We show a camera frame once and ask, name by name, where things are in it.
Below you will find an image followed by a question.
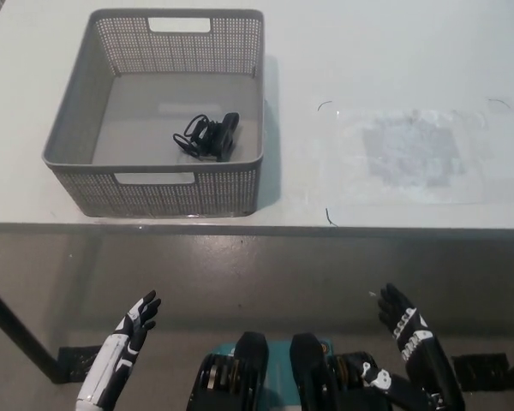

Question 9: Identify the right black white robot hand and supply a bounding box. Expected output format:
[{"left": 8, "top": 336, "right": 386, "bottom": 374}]
[{"left": 361, "top": 282, "right": 467, "bottom": 411}]

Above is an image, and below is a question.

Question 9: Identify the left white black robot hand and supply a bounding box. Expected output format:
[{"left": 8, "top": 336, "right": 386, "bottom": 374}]
[{"left": 74, "top": 289, "right": 163, "bottom": 411}]

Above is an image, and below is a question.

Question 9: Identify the black webcam with cable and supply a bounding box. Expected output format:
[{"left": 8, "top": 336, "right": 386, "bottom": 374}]
[{"left": 172, "top": 110, "right": 242, "bottom": 164}]

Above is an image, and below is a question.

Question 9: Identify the black floor foot patch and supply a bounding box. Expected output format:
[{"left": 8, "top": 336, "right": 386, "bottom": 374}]
[
  {"left": 451, "top": 353, "right": 511, "bottom": 391},
  {"left": 57, "top": 345, "right": 102, "bottom": 383}
]

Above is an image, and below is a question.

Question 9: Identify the right black ribbed body block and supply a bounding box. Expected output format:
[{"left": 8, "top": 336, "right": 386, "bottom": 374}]
[{"left": 290, "top": 332, "right": 389, "bottom": 411}]

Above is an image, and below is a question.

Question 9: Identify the black ribbed body block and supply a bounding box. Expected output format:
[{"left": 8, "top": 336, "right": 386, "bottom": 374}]
[
  {"left": 187, "top": 330, "right": 270, "bottom": 411},
  {"left": 290, "top": 332, "right": 389, "bottom": 411}
]

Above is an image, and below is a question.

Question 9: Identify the left black ribbed body block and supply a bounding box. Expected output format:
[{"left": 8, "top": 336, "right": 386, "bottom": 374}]
[{"left": 187, "top": 330, "right": 270, "bottom": 411}]

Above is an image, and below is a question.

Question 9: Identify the clear plastic sheet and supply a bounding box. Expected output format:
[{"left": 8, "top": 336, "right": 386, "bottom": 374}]
[{"left": 325, "top": 105, "right": 500, "bottom": 207}]

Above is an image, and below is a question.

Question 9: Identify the grey perforated plastic basket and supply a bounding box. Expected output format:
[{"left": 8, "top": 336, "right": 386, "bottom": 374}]
[{"left": 41, "top": 8, "right": 266, "bottom": 217}]

